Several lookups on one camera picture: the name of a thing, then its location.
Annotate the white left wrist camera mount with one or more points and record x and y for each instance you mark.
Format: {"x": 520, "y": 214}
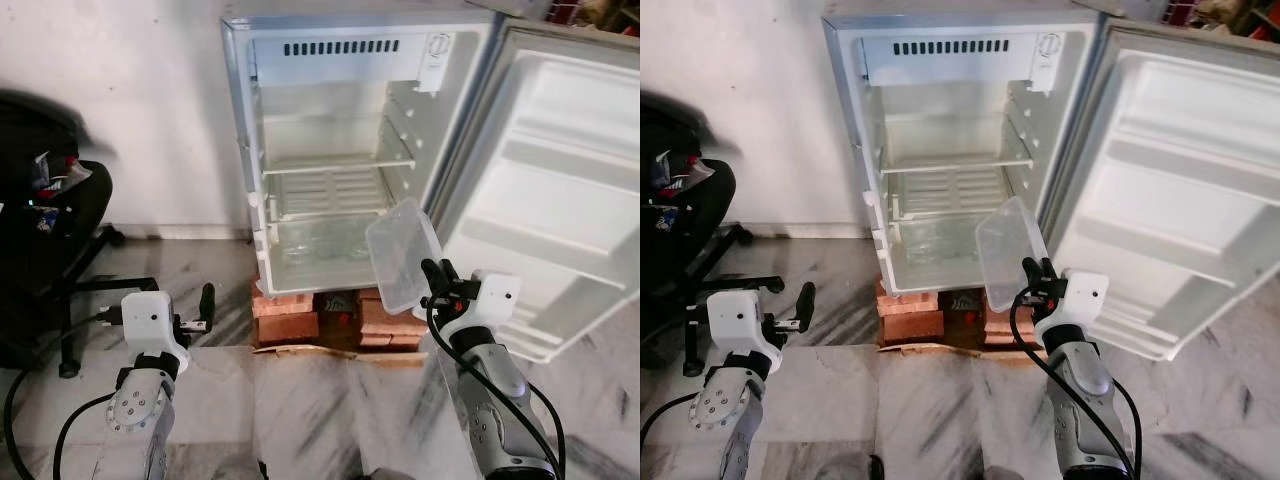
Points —
{"x": 740, "y": 320}
{"x": 150, "y": 320}

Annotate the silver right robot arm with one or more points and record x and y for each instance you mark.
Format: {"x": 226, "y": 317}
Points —
{"x": 1085, "y": 400}
{"x": 495, "y": 400}

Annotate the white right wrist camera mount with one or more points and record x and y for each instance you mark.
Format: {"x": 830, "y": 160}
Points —
{"x": 490, "y": 300}
{"x": 1085, "y": 295}

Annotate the silver small fridge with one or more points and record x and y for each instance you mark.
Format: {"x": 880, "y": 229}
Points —
{"x": 340, "y": 110}
{"x": 950, "y": 100}

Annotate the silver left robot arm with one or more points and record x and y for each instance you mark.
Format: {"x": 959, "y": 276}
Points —
{"x": 725, "y": 410}
{"x": 135, "y": 410}

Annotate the white thermostat dial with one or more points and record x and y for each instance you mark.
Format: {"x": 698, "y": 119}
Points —
{"x": 438, "y": 46}
{"x": 1049, "y": 46}

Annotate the black office chair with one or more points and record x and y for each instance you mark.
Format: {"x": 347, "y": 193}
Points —
{"x": 40, "y": 260}
{"x": 690, "y": 240}

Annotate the white slatted fridge shelf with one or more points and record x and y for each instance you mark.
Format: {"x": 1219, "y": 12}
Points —
{"x": 950, "y": 190}
{"x": 335, "y": 190}

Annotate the clear crisper drawer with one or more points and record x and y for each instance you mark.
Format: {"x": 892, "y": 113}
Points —
{"x": 310, "y": 250}
{"x": 925, "y": 250}

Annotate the glass fridge shelf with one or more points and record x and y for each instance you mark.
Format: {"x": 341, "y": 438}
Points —
{"x": 330, "y": 163}
{"x": 950, "y": 163}

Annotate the clear plastic container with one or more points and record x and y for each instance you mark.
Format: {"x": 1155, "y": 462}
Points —
{"x": 1010, "y": 250}
{"x": 400, "y": 255}

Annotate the flat cardboard sheet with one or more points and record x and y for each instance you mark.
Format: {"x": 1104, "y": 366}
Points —
{"x": 940, "y": 351}
{"x": 330, "y": 352}

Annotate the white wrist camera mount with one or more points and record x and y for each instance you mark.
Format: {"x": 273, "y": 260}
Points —
{"x": 740, "y": 320}
{"x": 150, "y": 320}
{"x": 490, "y": 300}
{"x": 1085, "y": 295}

